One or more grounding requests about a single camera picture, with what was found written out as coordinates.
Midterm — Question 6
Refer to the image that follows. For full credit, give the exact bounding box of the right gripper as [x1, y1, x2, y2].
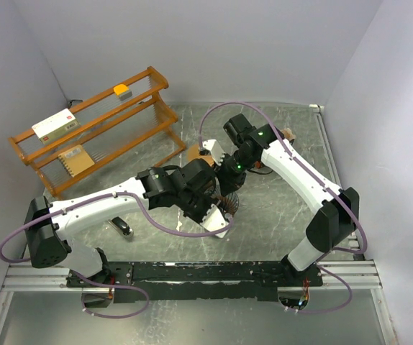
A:
[212, 149, 256, 196]

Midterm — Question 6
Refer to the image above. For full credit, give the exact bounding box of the white flat box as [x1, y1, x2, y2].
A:
[32, 109, 80, 144]

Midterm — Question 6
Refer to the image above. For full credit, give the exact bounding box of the silver black coffee scoop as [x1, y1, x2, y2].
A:
[108, 217, 134, 239]

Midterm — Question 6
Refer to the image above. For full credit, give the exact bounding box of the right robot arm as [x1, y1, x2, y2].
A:
[202, 114, 359, 286]

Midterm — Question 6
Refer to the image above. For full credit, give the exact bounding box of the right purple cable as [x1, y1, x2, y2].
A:
[198, 101, 368, 314]

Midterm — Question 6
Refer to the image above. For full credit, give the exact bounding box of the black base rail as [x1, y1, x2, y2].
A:
[65, 260, 325, 305]

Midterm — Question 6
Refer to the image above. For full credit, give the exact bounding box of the orange grey small box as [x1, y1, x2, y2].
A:
[113, 83, 132, 101]

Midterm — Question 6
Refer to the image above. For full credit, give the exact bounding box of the brown paper coffee filter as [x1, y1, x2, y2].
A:
[186, 144, 214, 166]

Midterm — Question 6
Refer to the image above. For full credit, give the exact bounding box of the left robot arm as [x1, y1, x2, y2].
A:
[24, 159, 229, 287]

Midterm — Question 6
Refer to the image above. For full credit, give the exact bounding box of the orange wooden rack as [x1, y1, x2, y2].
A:
[8, 67, 186, 198]

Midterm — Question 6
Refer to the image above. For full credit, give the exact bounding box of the orange coffee filter box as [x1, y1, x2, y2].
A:
[253, 128, 296, 170]

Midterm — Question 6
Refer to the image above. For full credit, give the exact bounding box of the aluminium frame rail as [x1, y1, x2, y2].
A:
[3, 260, 382, 291]

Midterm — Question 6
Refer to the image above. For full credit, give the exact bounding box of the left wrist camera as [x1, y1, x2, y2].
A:
[200, 205, 232, 233]

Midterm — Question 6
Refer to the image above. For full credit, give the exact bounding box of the clear glass ribbed dripper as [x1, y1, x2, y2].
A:
[211, 185, 240, 216]

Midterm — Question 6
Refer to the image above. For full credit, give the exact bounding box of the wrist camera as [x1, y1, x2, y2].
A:
[200, 205, 232, 233]
[199, 139, 226, 166]

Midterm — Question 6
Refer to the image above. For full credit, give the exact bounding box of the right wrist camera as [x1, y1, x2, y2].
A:
[199, 139, 226, 166]

